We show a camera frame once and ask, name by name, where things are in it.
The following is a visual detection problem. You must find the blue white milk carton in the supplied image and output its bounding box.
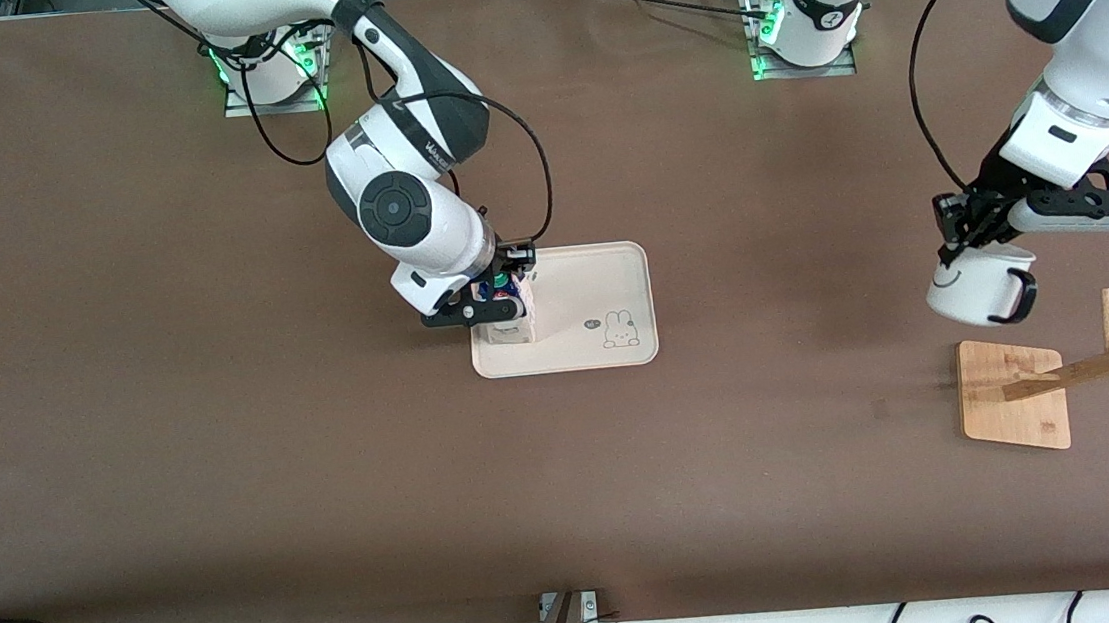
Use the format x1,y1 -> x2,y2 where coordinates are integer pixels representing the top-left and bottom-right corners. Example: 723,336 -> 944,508
471,271 -> 540,349

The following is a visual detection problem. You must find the white smiley face cup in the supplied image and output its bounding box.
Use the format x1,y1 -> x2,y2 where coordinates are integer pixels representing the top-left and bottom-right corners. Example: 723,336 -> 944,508
920,237 -> 1043,333

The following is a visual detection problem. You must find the cream rabbit print tray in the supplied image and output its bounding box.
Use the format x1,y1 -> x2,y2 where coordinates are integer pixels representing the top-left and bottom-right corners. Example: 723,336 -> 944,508
462,238 -> 663,382

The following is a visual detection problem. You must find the wooden mug rack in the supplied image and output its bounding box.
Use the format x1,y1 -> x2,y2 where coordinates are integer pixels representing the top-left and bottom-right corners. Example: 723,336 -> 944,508
950,288 -> 1109,459

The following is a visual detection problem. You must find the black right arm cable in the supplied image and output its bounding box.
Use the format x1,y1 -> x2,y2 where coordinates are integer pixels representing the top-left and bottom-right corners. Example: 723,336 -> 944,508
223,0 -> 560,274

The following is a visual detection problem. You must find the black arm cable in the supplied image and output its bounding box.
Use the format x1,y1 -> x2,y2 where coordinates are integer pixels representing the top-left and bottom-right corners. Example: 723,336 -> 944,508
223,0 -> 560,274
902,0 -> 1109,200

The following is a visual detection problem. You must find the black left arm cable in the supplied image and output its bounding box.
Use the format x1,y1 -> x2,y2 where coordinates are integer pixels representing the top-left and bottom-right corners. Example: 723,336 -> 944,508
902,0 -> 1109,200

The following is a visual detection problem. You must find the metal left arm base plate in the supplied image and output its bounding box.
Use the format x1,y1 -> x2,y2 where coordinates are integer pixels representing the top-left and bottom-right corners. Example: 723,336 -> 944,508
743,0 -> 859,84

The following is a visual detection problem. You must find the black base power cable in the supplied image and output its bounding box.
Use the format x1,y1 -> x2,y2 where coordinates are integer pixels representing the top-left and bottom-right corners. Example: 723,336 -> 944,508
588,0 -> 773,38

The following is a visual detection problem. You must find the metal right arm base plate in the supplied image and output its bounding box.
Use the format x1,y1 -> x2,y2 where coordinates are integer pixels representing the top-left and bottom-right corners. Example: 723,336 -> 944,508
218,31 -> 331,120

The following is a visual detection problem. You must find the small metal bracket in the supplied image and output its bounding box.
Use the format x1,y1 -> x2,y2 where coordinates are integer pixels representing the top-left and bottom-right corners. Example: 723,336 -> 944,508
537,589 -> 600,623

